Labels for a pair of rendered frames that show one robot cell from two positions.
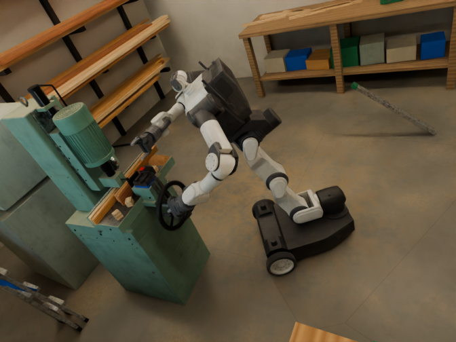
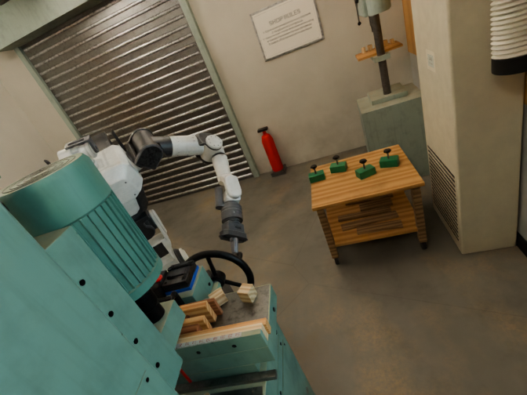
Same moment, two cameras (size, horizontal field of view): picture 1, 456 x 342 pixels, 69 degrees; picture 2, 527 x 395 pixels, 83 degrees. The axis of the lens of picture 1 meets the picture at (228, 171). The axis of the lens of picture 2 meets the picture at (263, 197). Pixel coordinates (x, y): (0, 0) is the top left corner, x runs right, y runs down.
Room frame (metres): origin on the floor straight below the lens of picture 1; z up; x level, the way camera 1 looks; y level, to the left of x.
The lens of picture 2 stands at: (1.57, 1.34, 1.55)
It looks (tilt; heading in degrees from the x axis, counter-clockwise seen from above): 27 degrees down; 248
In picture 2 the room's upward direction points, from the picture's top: 23 degrees counter-clockwise
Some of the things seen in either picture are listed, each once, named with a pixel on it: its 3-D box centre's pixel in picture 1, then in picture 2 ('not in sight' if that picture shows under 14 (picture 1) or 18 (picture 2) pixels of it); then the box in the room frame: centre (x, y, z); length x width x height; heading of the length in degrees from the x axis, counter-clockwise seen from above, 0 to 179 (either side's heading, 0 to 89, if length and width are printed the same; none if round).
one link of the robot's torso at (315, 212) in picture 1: (304, 206); not in sight; (1.60, -0.40, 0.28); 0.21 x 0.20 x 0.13; 84
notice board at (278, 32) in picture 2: not in sight; (287, 27); (-0.51, -1.43, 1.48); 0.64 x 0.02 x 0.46; 139
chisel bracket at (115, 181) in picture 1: (113, 179); (161, 334); (1.70, 0.65, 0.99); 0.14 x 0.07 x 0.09; 54
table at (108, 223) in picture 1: (142, 191); (184, 323); (1.66, 0.52, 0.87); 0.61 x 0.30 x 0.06; 144
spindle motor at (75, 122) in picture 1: (85, 136); (89, 234); (1.69, 0.63, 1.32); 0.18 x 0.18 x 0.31
